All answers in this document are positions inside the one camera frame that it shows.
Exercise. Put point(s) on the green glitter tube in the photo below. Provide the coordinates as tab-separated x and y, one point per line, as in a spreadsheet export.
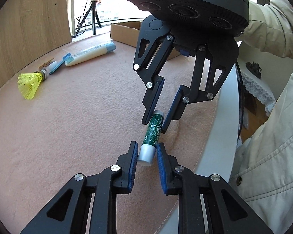
148	147

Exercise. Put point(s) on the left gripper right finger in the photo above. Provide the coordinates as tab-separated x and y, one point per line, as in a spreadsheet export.
206	204

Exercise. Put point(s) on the dark teapot ornament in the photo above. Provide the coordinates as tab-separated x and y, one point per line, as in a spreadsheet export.
254	68

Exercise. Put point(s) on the yellow shuttlecock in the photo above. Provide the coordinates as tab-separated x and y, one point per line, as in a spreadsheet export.
28	83

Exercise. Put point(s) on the wooden clothespin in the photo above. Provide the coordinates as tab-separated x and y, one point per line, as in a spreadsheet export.
44	65

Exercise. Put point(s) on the large wooden board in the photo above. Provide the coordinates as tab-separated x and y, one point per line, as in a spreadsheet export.
28	30

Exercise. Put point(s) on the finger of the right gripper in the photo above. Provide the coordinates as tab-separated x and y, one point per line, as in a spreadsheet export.
153	73
197	85

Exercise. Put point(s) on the blue phone stand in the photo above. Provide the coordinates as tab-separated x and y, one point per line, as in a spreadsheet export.
60	63

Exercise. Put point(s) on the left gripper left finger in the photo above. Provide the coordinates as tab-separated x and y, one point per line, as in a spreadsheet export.
88	202

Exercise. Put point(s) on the white lotion bottle blue cap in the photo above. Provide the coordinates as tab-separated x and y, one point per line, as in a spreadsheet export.
90	53

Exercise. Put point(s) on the cardboard box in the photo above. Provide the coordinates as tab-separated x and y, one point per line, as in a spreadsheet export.
126	32

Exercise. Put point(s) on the beige jacket person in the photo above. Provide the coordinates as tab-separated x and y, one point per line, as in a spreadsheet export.
262	172

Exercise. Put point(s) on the small white cap piece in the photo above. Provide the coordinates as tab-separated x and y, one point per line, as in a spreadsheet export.
51	66

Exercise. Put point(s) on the white lace cloth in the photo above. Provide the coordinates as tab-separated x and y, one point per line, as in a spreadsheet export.
260	90

